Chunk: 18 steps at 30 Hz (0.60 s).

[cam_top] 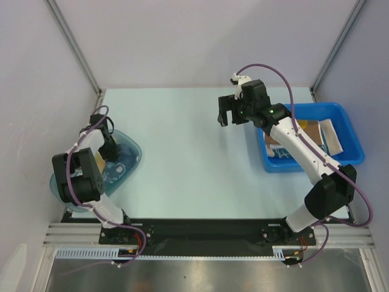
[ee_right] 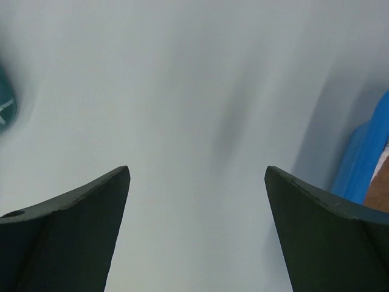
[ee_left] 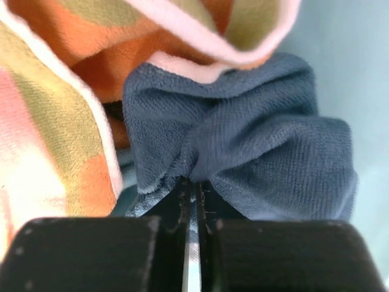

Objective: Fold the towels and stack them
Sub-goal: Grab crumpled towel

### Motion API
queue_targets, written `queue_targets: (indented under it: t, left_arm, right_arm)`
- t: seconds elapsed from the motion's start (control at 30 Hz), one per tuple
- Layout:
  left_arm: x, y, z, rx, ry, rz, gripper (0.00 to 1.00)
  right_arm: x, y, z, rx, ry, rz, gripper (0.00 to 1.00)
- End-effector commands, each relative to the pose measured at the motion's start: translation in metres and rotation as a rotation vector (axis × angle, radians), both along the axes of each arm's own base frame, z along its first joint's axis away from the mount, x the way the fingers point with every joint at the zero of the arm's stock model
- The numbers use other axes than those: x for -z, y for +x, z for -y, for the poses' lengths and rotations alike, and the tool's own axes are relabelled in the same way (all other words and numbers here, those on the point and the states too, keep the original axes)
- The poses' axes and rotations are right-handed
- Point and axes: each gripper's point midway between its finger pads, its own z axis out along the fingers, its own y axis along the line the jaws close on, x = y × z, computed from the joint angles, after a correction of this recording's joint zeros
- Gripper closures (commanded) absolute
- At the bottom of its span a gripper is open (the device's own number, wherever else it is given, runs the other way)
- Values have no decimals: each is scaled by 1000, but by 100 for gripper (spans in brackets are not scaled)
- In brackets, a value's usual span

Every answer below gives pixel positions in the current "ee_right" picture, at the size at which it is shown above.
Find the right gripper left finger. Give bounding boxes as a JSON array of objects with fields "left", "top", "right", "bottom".
[{"left": 1, "top": 166, "right": 130, "bottom": 291}]

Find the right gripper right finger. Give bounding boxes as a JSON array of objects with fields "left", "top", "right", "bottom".
[{"left": 264, "top": 166, "right": 388, "bottom": 291}]

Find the orange brown towel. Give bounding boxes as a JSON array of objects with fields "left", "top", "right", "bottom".
[{"left": 363, "top": 142, "right": 389, "bottom": 212}]

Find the blue plastic bin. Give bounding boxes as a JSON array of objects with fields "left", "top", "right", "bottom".
[{"left": 331, "top": 92, "right": 388, "bottom": 204}]

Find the teal translucent basket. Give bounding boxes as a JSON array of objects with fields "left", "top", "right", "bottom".
[{"left": 0, "top": 63, "right": 18, "bottom": 133}]

